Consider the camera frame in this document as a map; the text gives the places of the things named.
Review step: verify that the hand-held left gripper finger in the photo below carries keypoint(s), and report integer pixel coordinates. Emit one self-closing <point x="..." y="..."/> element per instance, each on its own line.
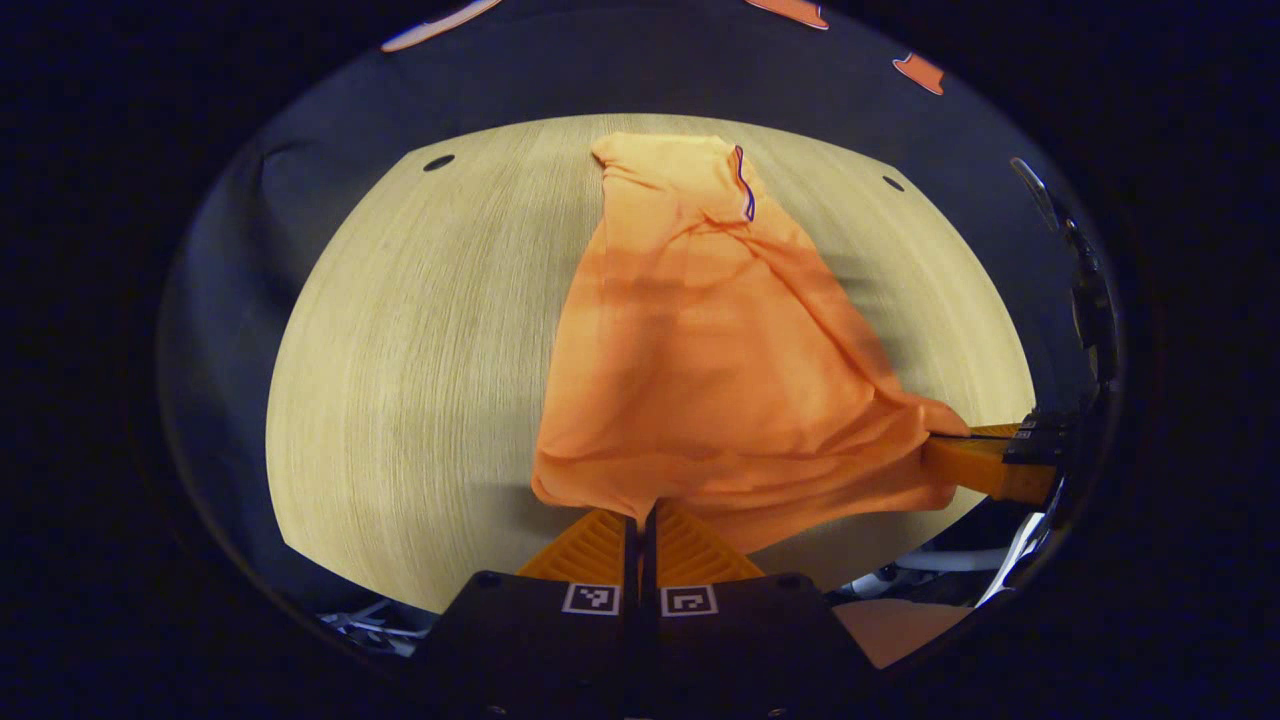
<point x="650" y="550"/>
<point x="632" y="550"/>

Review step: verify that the grey metal frame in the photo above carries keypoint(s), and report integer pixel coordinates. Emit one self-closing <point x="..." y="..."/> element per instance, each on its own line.
<point x="385" y="628"/>

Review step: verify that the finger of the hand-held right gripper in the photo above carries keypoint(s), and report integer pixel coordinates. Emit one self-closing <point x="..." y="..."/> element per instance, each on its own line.
<point x="985" y="465"/>
<point x="1045" y="424"/>

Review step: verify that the white chair base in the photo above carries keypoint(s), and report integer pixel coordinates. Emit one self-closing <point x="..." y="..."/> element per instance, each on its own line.
<point x="950" y="558"/>

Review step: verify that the orange T-shirt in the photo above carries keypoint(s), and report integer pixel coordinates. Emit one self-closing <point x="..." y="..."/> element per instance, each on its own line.
<point x="700" y="350"/>

